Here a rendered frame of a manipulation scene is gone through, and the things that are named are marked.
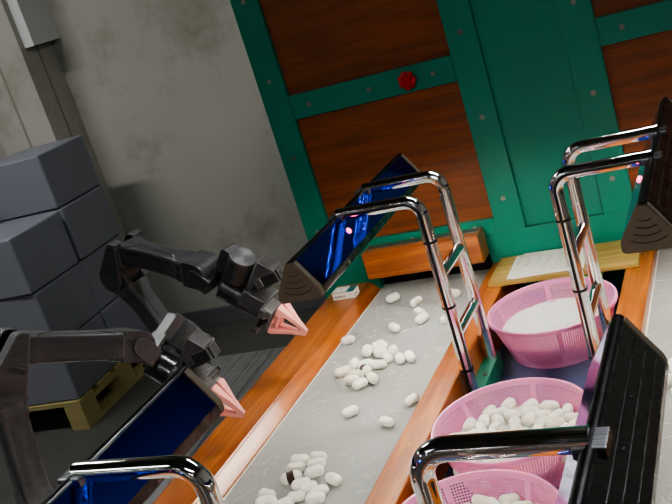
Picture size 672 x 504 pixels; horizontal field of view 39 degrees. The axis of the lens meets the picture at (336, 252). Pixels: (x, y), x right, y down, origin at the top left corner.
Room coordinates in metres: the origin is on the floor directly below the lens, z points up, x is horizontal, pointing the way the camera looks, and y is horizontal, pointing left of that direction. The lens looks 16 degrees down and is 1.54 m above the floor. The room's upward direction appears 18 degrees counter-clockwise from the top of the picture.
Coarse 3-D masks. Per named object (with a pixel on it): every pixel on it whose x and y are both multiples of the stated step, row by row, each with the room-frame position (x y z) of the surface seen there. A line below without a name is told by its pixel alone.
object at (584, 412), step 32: (608, 352) 0.84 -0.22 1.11; (640, 352) 0.87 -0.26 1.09; (608, 384) 0.78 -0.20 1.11; (640, 384) 0.81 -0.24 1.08; (608, 416) 0.73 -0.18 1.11; (640, 416) 0.77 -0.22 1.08; (640, 448) 0.72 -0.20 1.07; (576, 480) 0.65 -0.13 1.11; (608, 480) 0.66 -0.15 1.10; (640, 480) 0.68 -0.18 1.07
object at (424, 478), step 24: (504, 432) 0.73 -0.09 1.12; (528, 432) 0.72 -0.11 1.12; (552, 432) 0.71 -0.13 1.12; (576, 432) 0.70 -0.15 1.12; (600, 432) 0.70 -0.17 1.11; (432, 456) 0.75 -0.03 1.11; (456, 456) 0.74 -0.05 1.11; (480, 456) 0.73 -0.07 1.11; (504, 456) 0.72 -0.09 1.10; (528, 456) 0.72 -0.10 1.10; (576, 456) 0.69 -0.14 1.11; (432, 480) 0.76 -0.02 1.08
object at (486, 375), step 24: (336, 216) 1.67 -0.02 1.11; (360, 216) 1.66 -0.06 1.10; (456, 216) 1.74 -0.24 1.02; (432, 240) 1.60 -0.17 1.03; (456, 240) 1.74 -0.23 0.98; (432, 264) 1.60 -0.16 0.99; (456, 312) 1.61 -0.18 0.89; (480, 312) 1.73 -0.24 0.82; (456, 336) 1.60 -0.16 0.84; (480, 336) 1.74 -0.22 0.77; (480, 384) 1.64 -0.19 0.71
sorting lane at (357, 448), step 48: (384, 288) 2.26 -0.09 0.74; (432, 288) 2.16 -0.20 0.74; (384, 336) 1.96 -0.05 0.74; (432, 336) 1.88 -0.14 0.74; (336, 384) 1.79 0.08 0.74; (384, 384) 1.72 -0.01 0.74; (288, 432) 1.65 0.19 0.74; (336, 432) 1.58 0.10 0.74; (384, 432) 1.53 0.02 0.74; (240, 480) 1.52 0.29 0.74
